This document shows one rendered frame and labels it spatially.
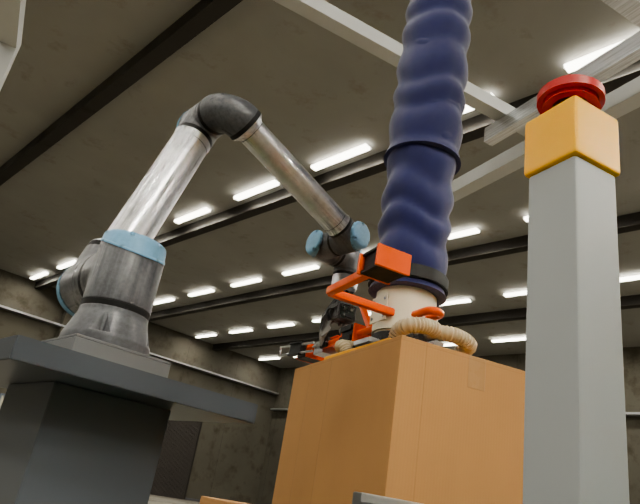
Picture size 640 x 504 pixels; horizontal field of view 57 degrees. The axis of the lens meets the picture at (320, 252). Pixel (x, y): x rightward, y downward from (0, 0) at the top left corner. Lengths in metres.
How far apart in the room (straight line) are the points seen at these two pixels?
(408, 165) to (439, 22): 0.54
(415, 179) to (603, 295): 1.20
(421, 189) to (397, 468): 0.81
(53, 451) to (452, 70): 1.53
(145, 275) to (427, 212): 0.80
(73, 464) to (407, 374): 0.67
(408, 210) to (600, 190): 1.09
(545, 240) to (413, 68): 1.43
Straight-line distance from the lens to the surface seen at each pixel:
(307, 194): 1.81
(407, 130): 1.84
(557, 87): 0.70
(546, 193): 0.64
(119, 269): 1.35
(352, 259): 2.05
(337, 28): 3.84
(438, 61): 2.00
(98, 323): 1.31
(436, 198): 1.73
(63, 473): 1.22
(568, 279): 0.58
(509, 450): 1.45
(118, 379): 1.11
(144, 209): 1.62
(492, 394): 1.44
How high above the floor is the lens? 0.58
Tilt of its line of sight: 23 degrees up
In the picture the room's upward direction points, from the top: 10 degrees clockwise
